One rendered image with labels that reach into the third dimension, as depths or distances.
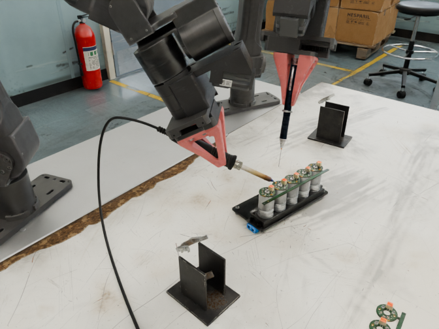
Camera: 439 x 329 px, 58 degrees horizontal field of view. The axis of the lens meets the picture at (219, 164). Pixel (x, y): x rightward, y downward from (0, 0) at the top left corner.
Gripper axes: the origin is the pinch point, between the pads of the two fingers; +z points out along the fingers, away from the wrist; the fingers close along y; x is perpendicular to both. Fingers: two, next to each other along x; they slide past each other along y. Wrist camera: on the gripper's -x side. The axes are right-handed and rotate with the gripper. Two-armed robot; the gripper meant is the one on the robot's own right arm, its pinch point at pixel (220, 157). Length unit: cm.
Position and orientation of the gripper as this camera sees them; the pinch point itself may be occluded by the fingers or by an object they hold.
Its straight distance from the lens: 61.1
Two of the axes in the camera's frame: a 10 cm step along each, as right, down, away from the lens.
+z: 4.6, 7.7, 4.3
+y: 1.0, -5.3, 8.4
